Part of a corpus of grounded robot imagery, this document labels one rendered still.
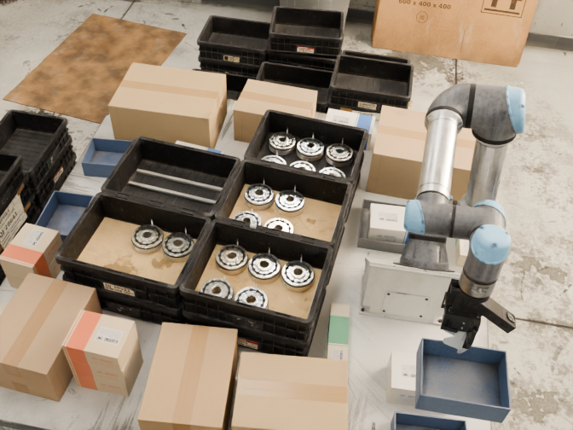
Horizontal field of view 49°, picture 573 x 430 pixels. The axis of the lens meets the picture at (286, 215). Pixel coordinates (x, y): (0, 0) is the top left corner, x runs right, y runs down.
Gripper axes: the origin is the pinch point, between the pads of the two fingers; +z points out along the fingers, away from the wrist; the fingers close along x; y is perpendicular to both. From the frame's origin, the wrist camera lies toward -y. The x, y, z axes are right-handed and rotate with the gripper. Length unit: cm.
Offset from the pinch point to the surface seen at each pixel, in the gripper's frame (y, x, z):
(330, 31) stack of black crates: 65, -243, 29
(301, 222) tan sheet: 49, -61, 21
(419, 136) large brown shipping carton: 13, -108, 8
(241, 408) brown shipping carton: 51, 10, 28
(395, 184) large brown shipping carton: 19, -95, 23
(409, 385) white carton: 7.1, -11.3, 32.3
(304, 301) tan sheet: 41, -29, 26
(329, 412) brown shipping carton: 28.2, 6.4, 27.7
